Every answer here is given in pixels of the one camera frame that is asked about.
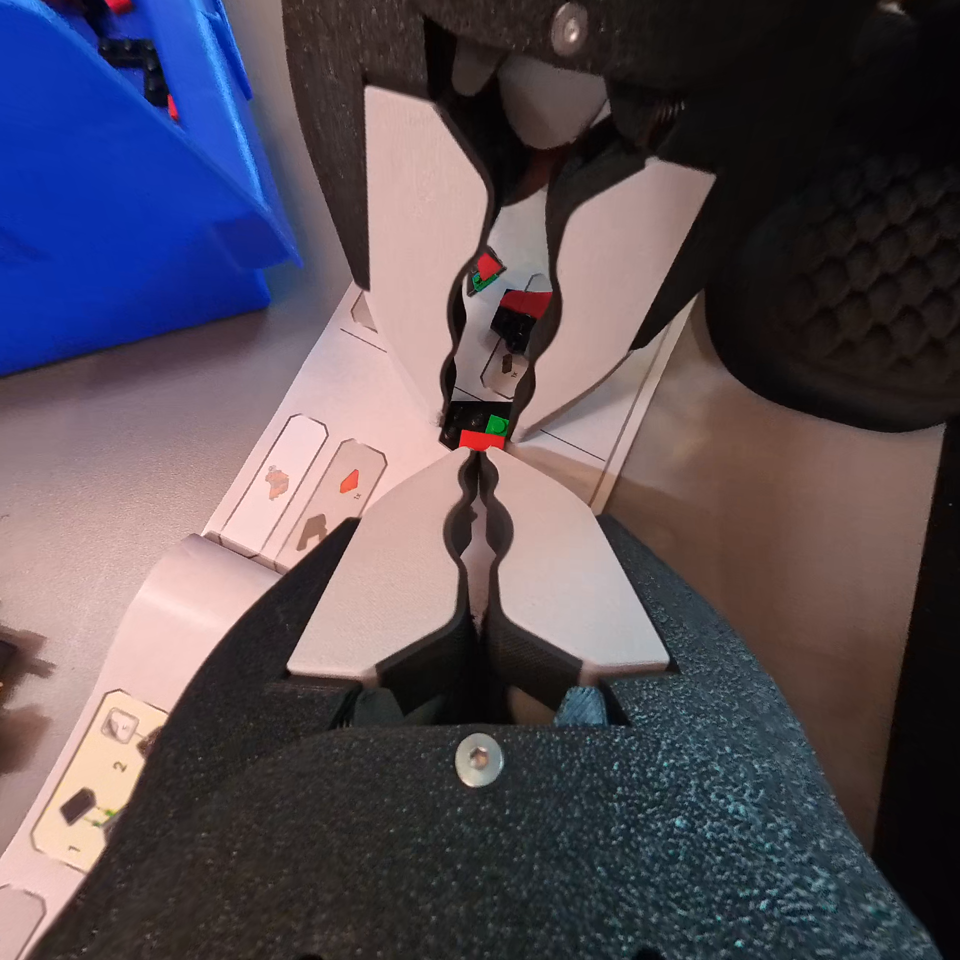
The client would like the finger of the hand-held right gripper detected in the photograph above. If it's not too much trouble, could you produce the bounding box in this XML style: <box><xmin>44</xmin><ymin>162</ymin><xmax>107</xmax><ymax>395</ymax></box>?
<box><xmin>513</xmin><ymin>138</ymin><xmax>719</xmax><ymax>444</ymax></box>
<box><xmin>363</xmin><ymin>84</ymin><xmax>498</xmax><ymax>438</ymax></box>

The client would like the blue plastic storage bin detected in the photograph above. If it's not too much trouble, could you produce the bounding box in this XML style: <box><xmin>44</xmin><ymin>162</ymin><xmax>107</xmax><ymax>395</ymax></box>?
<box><xmin>0</xmin><ymin>0</ymin><xmax>303</xmax><ymax>378</ymax></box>

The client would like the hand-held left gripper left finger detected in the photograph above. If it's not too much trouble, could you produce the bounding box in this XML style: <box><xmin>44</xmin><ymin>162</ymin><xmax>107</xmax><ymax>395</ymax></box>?
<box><xmin>287</xmin><ymin>452</ymin><xmax>483</xmax><ymax>687</ymax></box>

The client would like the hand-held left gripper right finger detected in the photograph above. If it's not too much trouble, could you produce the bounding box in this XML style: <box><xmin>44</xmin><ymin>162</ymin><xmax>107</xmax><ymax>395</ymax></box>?
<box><xmin>482</xmin><ymin>452</ymin><xmax>671</xmax><ymax>686</ymax></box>

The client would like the black wedge plate green tile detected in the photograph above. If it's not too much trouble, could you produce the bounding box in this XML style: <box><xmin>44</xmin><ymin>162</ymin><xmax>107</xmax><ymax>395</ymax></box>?
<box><xmin>438</xmin><ymin>400</ymin><xmax>516</xmax><ymax>452</ymax></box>

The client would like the white instruction booklet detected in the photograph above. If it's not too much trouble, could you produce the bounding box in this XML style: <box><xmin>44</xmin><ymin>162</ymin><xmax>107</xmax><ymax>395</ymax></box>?
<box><xmin>0</xmin><ymin>191</ymin><xmax>695</xmax><ymax>960</ymax></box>

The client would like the black grey red brick assembly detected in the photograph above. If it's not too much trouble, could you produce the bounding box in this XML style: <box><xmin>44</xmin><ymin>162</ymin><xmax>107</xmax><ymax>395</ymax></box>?
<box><xmin>490</xmin><ymin>288</ymin><xmax>555</xmax><ymax>354</ymax></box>

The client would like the black corner brick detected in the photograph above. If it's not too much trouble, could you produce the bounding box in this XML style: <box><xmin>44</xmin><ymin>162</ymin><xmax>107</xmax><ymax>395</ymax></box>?
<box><xmin>99</xmin><ymin>36</ymin><xmax>165</xmax><ymax>108</ymax></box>

